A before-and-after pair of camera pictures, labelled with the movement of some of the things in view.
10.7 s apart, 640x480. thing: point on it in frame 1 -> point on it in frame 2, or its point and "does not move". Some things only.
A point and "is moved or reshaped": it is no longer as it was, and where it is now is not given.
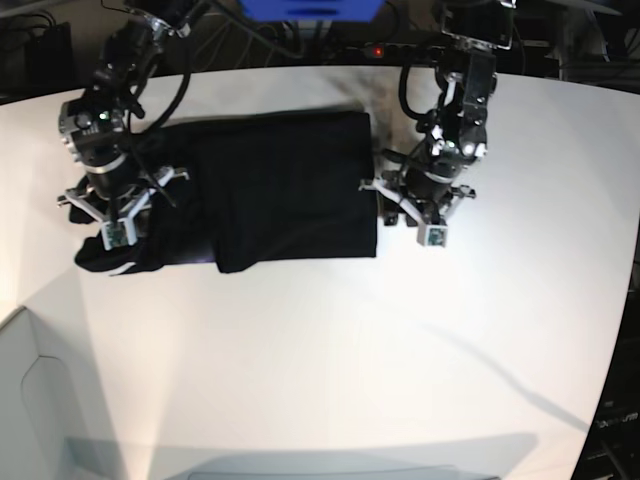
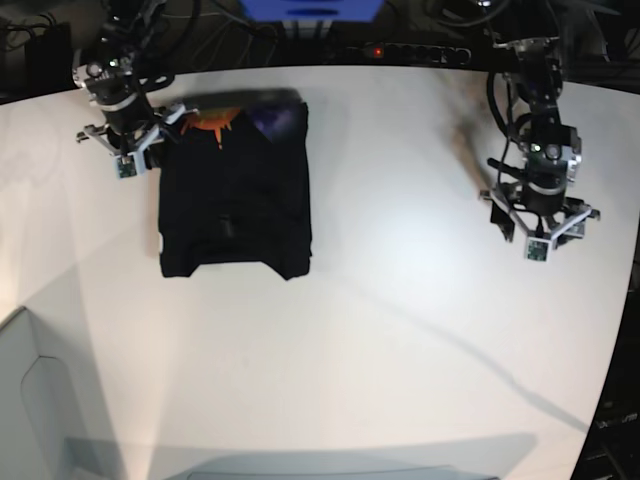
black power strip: (391, 52) does not move
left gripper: (112, 192) -> (130, 128)
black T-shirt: (251, 192) is moved or reshaped
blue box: (312, 10) does not move
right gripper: (426, 198) -> (539, 206)
